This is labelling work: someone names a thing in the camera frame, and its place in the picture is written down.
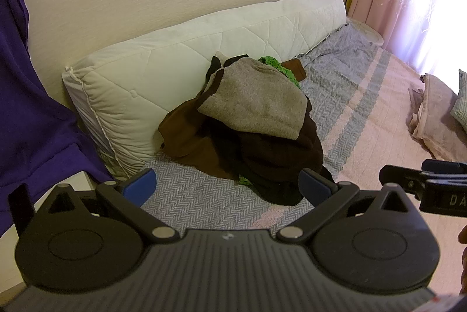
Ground white quilted bolster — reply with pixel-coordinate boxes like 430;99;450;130
61;0;347;181

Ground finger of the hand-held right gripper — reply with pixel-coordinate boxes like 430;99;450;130
421;158;467;176
379;165;435;195

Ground person's right hand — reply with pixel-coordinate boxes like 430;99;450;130
457;224;467;294

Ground folded pink blanket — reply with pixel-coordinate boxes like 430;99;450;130
408;73;467;163

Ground white pillow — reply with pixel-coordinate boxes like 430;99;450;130
346;16;384;47

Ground dark brown garment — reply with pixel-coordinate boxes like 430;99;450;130
158;57;256;181

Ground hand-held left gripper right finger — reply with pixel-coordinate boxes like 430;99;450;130
275;168;411;245

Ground purple hanging cloth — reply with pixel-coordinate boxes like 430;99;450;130
0;0;114;236

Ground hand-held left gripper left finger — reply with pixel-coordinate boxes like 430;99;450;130
44;168;179;245

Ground grey pink striped bedspread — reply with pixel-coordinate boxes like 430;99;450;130
139;22;467;298

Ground grey sweater with brown band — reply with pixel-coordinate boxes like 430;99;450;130
197;51;309;141

